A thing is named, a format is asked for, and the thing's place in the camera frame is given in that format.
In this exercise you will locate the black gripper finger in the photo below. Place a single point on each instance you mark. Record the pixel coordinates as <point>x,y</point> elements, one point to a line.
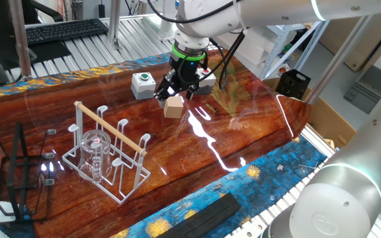
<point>192,92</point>
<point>164,91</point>

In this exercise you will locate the red button switch box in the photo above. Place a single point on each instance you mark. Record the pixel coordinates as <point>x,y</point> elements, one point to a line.
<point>208,82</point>

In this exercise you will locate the black plastic crate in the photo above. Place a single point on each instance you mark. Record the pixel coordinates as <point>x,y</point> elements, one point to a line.
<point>293,84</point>

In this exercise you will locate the green button switch box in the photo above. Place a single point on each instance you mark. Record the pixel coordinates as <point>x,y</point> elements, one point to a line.
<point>142,86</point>

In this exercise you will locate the brown cardboard box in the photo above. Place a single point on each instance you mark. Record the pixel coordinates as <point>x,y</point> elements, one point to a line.
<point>326,122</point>

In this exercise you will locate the black keyboard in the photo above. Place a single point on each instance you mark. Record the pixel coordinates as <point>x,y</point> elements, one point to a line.
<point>65,31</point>

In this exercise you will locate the aluminium frame post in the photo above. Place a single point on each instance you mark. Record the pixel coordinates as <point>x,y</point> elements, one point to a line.
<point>20,39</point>
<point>114,20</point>

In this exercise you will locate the glossy wood grain mat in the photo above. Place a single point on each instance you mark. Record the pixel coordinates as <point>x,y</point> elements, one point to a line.
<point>184,155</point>

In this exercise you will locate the brown wooden board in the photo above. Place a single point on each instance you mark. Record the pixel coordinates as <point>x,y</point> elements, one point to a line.
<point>359,43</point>

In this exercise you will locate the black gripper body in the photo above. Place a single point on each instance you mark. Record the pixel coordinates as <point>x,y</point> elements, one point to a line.
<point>185,72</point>

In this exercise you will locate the white foam box stack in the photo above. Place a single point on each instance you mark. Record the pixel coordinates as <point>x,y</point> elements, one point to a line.
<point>250,49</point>

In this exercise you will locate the white metal shelf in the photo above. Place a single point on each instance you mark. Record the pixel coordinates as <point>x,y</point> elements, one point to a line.
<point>276,49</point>

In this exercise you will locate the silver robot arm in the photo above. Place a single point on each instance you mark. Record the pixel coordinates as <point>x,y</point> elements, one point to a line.
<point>342,198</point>

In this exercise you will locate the black office chair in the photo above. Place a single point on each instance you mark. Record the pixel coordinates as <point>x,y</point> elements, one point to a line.
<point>45,10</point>

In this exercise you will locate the grey plastic crate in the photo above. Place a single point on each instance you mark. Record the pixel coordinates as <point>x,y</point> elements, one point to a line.
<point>365,92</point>

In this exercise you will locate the aluminium frame strut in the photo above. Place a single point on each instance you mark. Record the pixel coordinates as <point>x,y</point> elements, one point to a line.
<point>339,56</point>

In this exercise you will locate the black foam block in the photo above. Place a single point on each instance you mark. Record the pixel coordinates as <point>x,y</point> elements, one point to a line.
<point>203,218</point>

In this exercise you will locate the clear glass cup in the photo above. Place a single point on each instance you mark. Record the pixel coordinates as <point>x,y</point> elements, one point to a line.
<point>91,155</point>

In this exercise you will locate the black desk pad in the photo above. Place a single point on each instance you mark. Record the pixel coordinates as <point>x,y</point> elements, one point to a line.
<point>50,51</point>

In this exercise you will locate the light wooden cube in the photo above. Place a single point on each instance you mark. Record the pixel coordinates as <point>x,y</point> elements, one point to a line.
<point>174,107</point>

